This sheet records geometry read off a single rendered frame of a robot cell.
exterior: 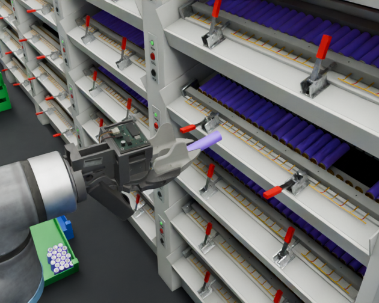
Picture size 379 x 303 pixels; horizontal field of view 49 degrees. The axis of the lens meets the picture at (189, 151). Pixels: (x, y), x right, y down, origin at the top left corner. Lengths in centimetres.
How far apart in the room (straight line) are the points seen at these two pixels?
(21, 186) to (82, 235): 122
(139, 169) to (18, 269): 22
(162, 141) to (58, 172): 19
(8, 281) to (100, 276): 100
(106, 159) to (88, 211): 130
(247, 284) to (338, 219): 44
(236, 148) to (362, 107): 32
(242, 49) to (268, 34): 6
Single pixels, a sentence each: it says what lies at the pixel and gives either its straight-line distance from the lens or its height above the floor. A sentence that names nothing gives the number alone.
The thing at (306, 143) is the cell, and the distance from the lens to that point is 85.
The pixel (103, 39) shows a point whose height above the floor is 75.
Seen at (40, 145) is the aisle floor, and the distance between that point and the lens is 239.
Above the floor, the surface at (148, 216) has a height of 16.
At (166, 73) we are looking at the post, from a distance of 104.
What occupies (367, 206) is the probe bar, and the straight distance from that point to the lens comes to 75.
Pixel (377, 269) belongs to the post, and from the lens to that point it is 73.
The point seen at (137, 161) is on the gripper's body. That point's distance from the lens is 60.
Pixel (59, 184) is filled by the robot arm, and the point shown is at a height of 88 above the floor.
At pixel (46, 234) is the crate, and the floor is 7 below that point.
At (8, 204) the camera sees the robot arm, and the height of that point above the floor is 88.
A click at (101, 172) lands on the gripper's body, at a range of 62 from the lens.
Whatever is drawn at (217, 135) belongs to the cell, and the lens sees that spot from 70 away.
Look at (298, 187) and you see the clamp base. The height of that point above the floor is 75.
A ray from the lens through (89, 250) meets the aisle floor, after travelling 172.
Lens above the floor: 123
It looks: 34 degrees down
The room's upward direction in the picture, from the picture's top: straight up
